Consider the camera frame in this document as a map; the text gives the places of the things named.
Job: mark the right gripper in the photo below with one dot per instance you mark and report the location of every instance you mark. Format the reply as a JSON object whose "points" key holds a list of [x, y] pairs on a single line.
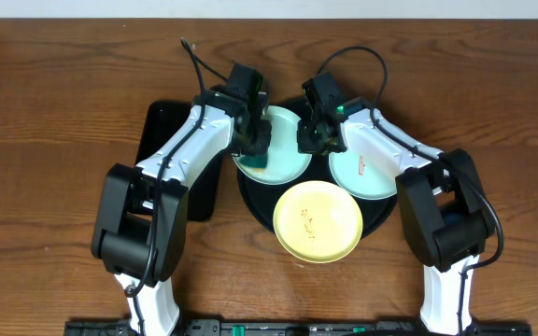
{"points": [[304, 145]]}

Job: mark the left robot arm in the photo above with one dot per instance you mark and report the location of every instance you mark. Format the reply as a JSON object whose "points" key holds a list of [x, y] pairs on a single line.
{"points": [[140, 227]]}

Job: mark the black rectangular tray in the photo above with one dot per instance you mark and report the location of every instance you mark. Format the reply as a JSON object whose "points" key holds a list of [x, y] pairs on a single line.
{"points": [[163, 120]]}

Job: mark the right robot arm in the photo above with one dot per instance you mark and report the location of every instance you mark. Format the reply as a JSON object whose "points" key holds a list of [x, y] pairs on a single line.
{"points": [[448, 222]]}

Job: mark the green scouring sponge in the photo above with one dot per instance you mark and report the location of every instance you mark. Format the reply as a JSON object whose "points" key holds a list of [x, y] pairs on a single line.
{"points": [[254, 162]]}

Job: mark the yellow plate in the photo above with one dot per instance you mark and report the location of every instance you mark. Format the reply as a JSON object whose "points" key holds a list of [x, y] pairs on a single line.
{"points": [[317, 221]]}

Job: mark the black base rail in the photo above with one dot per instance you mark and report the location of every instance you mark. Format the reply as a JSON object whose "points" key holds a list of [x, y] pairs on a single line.
{"points": [[211, 327]]}

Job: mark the black round tray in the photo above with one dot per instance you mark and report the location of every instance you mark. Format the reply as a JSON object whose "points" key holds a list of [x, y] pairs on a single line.
{"points": [[261, 199]]}

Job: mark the light blue plate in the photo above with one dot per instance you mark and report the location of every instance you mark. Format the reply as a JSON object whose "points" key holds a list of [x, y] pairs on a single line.
{"points": [[285, 162], [360, 178]]}

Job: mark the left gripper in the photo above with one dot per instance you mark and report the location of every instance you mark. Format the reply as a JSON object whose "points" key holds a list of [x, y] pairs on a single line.
{"points": [[264, 145]]}

